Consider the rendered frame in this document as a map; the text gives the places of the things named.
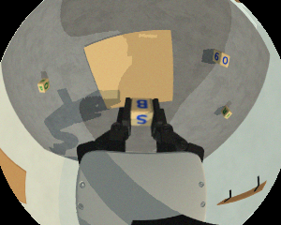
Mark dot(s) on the tan flat mat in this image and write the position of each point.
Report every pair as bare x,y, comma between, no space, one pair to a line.
134,65

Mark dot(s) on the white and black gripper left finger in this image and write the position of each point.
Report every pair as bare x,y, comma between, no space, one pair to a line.
115,138

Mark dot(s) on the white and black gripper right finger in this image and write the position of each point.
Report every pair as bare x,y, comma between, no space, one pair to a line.
165,136

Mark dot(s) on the wooden letter block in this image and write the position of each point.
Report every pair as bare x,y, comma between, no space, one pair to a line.
226,112
221,58
43,85
141,111

